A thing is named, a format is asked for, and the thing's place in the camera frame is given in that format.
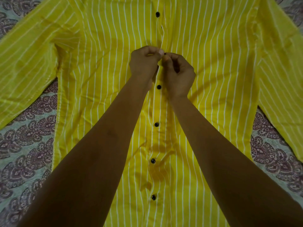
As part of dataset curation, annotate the person's left hand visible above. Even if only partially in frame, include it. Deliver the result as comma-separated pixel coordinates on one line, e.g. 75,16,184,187
129,45,165,81

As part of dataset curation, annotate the person's right hand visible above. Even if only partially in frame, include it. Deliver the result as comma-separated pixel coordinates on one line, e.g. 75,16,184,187
161,52,196,99

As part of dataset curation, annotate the yellow white-striped button shirt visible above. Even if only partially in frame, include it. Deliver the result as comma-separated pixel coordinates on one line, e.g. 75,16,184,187
0,0,303,227

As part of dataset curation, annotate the person's left forearm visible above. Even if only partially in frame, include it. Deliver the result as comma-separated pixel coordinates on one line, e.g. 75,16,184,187
17,76,153,227

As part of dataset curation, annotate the person's right forearm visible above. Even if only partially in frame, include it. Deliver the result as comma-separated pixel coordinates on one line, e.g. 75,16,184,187
169,96,303,227

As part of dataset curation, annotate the paisley patterned bed sheet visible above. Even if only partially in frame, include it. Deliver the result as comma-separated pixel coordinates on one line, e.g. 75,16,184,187
0,0,303,227

